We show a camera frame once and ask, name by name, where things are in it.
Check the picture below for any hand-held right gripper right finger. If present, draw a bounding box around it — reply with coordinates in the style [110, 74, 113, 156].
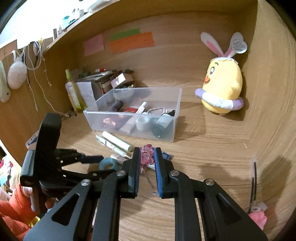
[154, 147, 269, 241]

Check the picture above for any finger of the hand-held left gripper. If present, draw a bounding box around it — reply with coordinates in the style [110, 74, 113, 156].
[55, 149, 105, 166]
[61, 169, 116, 183]

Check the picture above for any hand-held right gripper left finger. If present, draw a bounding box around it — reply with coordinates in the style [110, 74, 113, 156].
[23, 147, 142, 241]

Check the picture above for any blue tape roll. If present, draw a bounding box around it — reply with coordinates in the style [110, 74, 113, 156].
[99, 158, 121, 172]

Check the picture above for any pink character keychain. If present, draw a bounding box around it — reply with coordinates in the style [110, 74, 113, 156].
[138, 144, 155, 174]

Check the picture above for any clear plastic bin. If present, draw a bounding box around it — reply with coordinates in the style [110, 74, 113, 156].
[83, 87, 183, 143]

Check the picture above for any dark green spray bottle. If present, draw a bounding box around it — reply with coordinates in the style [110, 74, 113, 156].
[151, 109, 176, 139]

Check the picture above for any white translucent roll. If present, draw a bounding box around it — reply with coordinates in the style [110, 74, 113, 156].
[135, 116, 152, 131]

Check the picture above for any dark purple bottle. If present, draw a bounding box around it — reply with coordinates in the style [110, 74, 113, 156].
[110, 100, 124, 112]

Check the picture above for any red tea box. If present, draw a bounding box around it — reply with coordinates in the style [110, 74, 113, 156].
[103, 106, 139, 131]

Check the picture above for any pink translucent bracelet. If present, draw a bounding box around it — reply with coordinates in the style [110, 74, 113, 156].
[146, 107, 167, 116]

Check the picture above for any pink squeeze tube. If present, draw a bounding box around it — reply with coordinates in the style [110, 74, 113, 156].
[124, 101, 148, 134]

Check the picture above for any person's left hand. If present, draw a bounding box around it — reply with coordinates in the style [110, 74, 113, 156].
[21, 186, 56, 209]

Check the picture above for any blue white box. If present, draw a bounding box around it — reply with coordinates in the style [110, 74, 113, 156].
[25, 130, 40, 150]

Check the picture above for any slim white pen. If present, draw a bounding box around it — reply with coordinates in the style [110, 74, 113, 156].
[95, 134, 130, 158]

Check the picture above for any small white tube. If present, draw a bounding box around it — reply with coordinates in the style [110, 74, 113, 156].
[110, 153, 132, 166]

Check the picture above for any thick white marker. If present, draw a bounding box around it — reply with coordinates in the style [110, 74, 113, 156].
[102, 131, 133, 152]

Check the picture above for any yellow green spray bottle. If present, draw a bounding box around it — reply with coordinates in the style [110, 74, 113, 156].
[65, 69, 87, 113]

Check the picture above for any white folded paper box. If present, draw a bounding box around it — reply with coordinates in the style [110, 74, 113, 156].
[75, 81, 99, 112]

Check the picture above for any colourful printed cloth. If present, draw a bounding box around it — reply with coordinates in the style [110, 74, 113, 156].
[0, 155, 21, 197]

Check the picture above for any white hanging plush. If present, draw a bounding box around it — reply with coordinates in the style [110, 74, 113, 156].
[0, 60, 11, 103]

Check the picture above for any white fluffy pompom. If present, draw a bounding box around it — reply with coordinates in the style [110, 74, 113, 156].
[7, 50, 27, 90]

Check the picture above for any stack of booklets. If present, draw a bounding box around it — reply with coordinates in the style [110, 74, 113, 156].
[79, 71, 116, 81]

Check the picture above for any small white box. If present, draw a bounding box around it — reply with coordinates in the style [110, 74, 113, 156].
[110, 72, 126, 88]

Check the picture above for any thin black stick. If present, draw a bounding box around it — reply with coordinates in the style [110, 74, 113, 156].
[251, 161, 258, 202]

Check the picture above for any pink sticky note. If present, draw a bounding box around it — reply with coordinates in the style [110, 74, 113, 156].
[84, 34, 104, 57]

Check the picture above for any small pink plush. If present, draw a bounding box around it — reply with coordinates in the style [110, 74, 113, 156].
[247, 202, 267, 231]

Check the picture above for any yellow chick plush toy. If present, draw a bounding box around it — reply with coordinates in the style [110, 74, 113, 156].
[195, 31, 248, 116]

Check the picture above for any orange sticky note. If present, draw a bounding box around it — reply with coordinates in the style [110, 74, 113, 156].
[109, 32, 155, 54]

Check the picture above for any green sticky note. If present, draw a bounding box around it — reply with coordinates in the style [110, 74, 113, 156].
[110, 28, 141, 42]

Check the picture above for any white cord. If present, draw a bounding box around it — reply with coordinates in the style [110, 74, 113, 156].
[23, 39, 67, 116]

